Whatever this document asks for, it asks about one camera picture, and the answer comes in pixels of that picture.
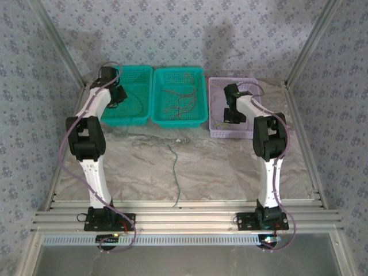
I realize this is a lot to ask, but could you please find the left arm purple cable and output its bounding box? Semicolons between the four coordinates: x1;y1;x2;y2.
59;61;139;255

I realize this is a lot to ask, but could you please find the grey slotted cable duct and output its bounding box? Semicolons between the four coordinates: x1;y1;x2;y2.
42;233;284;247

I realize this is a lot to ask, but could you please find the lavender plastic basket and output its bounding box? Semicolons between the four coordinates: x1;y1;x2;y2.
208;76;265;140

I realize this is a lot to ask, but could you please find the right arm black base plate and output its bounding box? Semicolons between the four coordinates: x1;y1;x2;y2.
236;212;290;231

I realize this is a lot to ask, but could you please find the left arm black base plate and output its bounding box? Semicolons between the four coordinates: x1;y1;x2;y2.
84;213;136;232

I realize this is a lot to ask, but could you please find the small black controller board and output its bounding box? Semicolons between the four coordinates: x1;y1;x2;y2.
96;234;120;244
258;235;281;246

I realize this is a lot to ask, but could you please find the red cable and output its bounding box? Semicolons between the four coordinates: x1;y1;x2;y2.
182;71;205;93
162;99;201;113
175;96;201;120
162;89;201;96

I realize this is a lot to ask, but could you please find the aluminium frame post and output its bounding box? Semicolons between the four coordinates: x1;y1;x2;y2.
284;0;343;89
30;0;87;87

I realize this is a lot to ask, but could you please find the teal perforated plastic basket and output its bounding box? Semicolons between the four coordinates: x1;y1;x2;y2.
151;67;209;129
100;65;154;127

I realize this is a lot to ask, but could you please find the aluminium front rail frame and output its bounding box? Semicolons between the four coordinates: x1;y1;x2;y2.
30;200;344;234

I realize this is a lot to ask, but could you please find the aluminium side rail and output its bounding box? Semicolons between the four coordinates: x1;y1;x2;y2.
36;85;89;215
284;86;329;210

